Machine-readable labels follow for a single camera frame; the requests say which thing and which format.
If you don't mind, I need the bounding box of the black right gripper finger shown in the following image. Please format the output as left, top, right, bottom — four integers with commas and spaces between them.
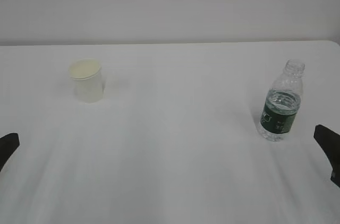
313, 124, 339, 187

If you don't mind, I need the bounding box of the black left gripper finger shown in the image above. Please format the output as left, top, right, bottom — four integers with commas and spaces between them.
0, 133, 19, 171

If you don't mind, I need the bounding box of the clear water bottle green label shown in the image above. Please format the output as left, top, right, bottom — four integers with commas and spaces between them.
258, 59, 305, 142

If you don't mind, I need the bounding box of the white paper cup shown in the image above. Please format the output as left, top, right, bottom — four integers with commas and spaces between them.
69, 59, 104, 104

